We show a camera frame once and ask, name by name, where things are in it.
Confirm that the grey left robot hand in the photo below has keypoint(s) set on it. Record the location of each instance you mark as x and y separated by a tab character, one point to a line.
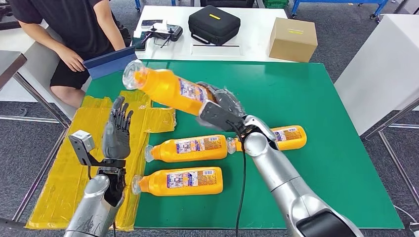
116	140

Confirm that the person's right hand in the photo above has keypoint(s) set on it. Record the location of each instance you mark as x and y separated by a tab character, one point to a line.
71	59

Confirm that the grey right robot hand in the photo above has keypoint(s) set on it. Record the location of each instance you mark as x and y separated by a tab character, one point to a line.
226	96

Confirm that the orange plastic bottle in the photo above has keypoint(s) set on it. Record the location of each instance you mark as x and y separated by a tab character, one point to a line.
196	155
183	189
291	137
163	88

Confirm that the person's right forearm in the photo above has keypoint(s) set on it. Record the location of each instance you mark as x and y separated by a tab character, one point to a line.
39	37

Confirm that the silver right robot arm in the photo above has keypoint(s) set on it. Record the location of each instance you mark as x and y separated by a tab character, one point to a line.
278	170

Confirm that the person's left forearm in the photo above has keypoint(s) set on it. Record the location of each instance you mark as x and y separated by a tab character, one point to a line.
109	27

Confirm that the person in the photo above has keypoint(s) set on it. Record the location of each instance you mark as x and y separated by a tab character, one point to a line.
72	23

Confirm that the white and grey desk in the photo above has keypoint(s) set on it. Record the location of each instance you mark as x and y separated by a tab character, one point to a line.
36	73

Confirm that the blue tablet case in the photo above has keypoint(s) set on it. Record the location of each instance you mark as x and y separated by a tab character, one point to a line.
109	65

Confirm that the dark grey side table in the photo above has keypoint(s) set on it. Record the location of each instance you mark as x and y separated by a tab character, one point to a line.
9	64

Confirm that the yellow taped cardboard sheet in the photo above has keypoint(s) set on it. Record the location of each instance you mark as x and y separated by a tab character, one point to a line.
65	183

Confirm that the green table mat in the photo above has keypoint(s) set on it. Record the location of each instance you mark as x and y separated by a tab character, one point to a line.
294	98

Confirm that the black carrying case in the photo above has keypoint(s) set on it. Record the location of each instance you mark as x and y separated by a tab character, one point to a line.
212	28

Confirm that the dark tablet device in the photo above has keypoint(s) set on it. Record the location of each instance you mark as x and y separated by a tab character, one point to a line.
140	44

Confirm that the black moulded tray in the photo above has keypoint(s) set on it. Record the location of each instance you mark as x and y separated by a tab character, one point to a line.
5	18

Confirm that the black remote controller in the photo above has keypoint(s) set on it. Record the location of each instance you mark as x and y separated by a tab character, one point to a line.
171	33

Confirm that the brown cardboard box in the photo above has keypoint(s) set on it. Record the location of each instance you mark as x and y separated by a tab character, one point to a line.
291	44

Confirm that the black crate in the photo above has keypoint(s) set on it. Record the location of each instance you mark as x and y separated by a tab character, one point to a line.
229	2

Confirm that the green plastic crate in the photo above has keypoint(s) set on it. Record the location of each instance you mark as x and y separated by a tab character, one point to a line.
276	3

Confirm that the white side table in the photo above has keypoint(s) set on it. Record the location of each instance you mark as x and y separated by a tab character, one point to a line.
386	64

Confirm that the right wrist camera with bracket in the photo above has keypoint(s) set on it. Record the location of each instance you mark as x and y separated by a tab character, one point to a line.
219	116

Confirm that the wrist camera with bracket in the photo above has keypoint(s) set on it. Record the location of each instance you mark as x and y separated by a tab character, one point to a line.
219	116
82	140

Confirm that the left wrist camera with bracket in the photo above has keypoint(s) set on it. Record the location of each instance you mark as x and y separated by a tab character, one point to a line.
82	140

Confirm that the grey metal table rail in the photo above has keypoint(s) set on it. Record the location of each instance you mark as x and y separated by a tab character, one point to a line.
39	176

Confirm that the blue metal cart frame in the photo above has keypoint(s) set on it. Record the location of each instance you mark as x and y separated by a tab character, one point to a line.
360	1

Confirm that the grey metal leg frame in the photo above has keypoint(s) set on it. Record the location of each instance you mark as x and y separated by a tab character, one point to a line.
391	119

